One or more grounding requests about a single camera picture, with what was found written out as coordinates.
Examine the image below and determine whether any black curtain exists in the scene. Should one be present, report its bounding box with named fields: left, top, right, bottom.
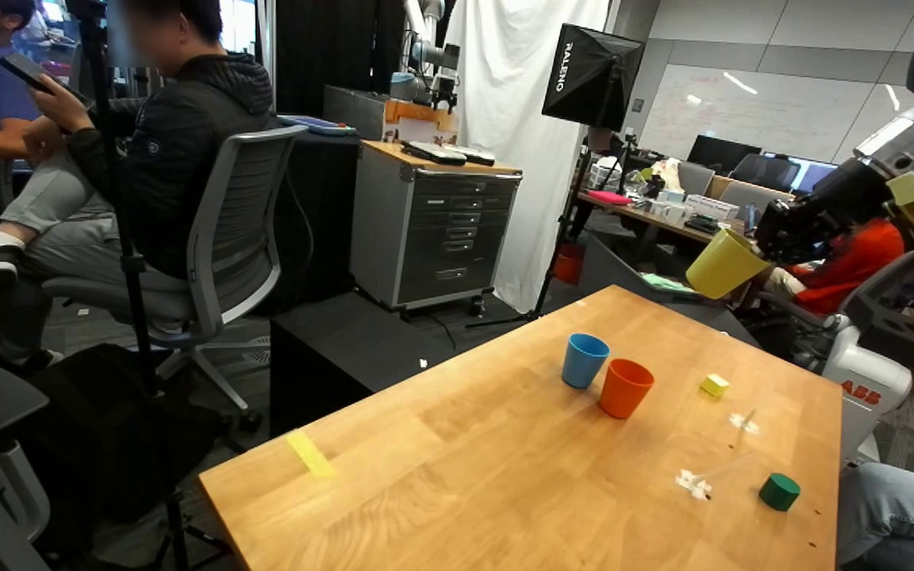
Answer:
left=272, top=0, right=409, bottom=121

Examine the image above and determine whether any yellow plastic cup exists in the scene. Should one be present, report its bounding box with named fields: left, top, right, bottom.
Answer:
left=683, top=226, right=775, bottom=303

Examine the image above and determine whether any person in black jacket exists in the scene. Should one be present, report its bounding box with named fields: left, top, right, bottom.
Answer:
left=0, top=0, right=279, bottom=321

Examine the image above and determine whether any green cylinder block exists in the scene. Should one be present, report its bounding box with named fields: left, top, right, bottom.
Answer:
left=755, top=468, right=802, bottom=515

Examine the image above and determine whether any black tripod stand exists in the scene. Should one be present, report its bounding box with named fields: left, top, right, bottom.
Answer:
left=79, top=0, right=198, bottom=571

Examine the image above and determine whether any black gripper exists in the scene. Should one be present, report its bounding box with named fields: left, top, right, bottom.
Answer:
left=755, top=154, right=893, bottom=269

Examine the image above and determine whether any black bag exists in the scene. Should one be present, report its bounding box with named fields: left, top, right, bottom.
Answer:
left=9, top=339, right=231, bottom=552

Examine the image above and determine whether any white robot base red lettering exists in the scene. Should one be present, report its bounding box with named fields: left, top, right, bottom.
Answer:
left=818, top=315, right=914, bottom=468

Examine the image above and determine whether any black softbox light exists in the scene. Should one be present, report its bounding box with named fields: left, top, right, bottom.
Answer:
left=540, top=22, right=647, bottom=132

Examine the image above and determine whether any grey drawer cabinet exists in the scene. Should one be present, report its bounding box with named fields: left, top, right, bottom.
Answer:
left=345, top=135, right=525, bottom=318

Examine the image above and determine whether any orange plastic cup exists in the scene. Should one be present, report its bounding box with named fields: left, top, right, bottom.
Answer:
left=595, top=354, right=656, bottom=421

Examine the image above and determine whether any orange cardboard box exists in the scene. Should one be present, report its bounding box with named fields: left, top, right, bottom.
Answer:
left=377, top=95, right=461, bottom=149

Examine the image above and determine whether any cluttered background desk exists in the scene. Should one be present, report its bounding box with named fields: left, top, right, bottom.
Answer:
left=577, top=154, right=755, bottom=246

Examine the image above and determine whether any person in orange shirt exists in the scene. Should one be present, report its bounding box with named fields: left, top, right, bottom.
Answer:
left=788, top=215, right=909, bottom=318

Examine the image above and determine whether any blue plastic cup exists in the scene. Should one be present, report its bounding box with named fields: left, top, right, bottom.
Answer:
left=557, top=331, right=611, bottom=392

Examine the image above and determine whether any yellow tape strip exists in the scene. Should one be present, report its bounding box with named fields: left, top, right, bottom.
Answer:
left=283, top=429, right=340, bottom=486

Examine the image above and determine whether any red canister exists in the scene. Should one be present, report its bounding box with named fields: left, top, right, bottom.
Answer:
left=551, top=236, right=591, bottom=284

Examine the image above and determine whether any black background monitor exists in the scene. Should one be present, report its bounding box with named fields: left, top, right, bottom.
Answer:
left=684, top=129, right=765, bottom=180

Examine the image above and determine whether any yellow cube block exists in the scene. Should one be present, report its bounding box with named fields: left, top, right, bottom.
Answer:
left=696, top=370, right=733, bottom=403

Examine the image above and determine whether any white curtain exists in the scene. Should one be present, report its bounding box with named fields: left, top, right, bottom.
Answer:
left=443, top=0, right=626, bottom=318

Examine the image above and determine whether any person in blue jeans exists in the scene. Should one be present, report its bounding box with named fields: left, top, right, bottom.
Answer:
left=834, top=456, right=914, bottom=571

